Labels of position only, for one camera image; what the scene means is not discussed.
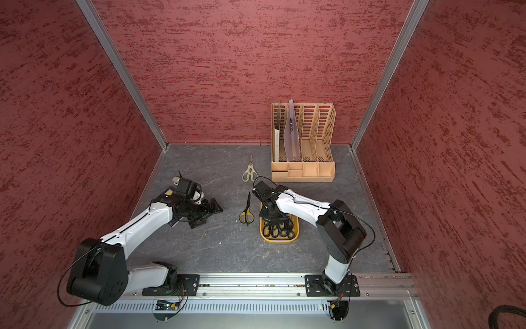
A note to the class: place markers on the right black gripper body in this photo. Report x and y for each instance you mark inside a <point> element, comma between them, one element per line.
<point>268,214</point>

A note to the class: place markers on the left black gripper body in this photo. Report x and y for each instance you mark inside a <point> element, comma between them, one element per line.
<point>195,212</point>

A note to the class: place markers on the yellow black handled scissors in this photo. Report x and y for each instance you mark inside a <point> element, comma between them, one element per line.
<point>246,217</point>

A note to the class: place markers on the yellow plastic storage tray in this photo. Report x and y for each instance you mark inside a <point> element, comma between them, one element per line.
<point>292,217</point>

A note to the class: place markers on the cream handled kitchen scissors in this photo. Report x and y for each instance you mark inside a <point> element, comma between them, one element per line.
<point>250,173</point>

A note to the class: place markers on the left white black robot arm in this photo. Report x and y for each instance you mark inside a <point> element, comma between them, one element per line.
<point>100,273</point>

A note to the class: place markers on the dark blue notebook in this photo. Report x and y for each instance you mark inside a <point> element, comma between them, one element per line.
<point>166,192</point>

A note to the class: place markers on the translucent purple document folder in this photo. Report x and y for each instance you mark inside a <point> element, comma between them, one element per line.
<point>291,134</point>

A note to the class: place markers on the beige paper folder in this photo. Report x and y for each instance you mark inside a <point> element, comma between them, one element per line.
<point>276,131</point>

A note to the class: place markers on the tan plastic file organizer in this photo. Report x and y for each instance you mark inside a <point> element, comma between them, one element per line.
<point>315,125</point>

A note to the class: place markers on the left controller board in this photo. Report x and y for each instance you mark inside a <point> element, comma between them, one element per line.
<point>165,310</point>

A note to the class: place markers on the large black handled scissors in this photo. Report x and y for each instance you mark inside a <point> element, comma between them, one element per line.
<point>277,232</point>

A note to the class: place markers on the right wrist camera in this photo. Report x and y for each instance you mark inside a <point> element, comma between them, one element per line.
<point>263,190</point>

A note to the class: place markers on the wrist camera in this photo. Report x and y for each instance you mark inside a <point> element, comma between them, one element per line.
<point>263,190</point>
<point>189,191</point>

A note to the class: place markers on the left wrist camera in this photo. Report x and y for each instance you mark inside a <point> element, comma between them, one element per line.
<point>189,191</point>

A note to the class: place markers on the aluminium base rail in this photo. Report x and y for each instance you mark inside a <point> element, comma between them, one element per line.
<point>294,286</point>

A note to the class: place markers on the left metal corner post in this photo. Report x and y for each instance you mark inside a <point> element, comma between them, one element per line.
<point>95,22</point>

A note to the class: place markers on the metal corner post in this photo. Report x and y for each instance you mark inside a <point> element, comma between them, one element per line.
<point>95,22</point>
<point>411,22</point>

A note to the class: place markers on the right metal corner post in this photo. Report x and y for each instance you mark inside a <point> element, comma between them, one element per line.
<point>411,22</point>

